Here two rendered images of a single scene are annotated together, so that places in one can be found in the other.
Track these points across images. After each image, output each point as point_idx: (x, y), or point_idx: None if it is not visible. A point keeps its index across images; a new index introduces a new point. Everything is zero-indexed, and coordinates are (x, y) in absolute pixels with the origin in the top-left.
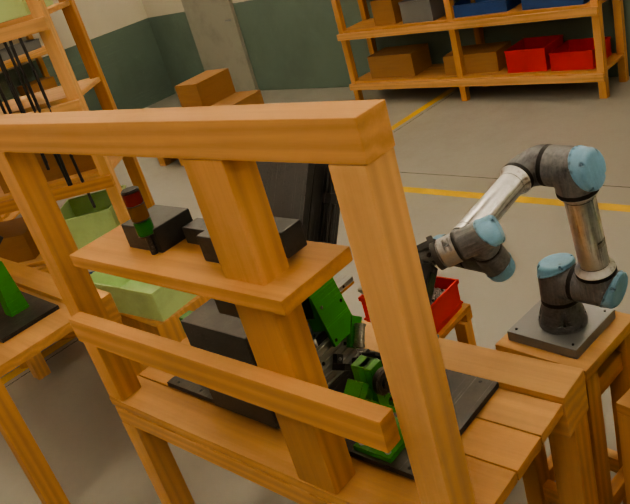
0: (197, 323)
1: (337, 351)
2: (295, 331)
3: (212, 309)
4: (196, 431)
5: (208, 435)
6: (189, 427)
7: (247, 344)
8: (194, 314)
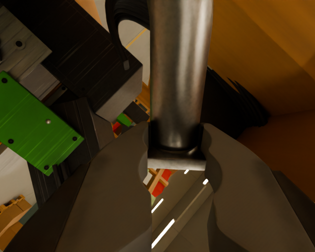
0: (140, 88)
1: None
2: (290, 2)
3: (126, 103)
4: (94, 11)
5: (90, 2)
6: (96, 17)
7: (136, 59)
8: (134, 97)
